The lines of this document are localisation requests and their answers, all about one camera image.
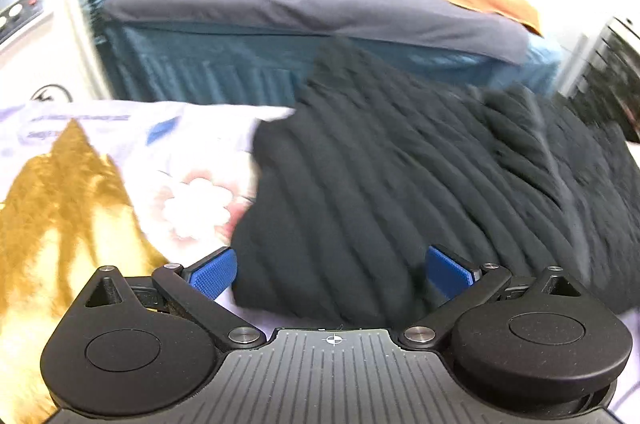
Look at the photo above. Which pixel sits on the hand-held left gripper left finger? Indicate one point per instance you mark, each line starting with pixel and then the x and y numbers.
pixel 216 274

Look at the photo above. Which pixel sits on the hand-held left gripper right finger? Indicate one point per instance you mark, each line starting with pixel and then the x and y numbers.
pixel 447 271

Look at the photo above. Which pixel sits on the black knitted sweater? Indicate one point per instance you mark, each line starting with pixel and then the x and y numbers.
pixel 375 179

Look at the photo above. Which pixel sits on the white printed bed sheet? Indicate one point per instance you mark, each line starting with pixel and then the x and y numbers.
pixel 200 144

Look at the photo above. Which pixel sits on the teal bed skirt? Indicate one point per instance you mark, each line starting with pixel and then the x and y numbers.
pixel 200 64

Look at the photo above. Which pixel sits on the white storage rack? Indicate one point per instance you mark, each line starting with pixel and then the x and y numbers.
pixel 607 74

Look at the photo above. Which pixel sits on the orange cloth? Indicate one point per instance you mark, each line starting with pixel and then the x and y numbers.
pixel 492 1

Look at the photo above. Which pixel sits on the white bed frame post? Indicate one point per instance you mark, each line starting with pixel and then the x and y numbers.
pixel 75 14

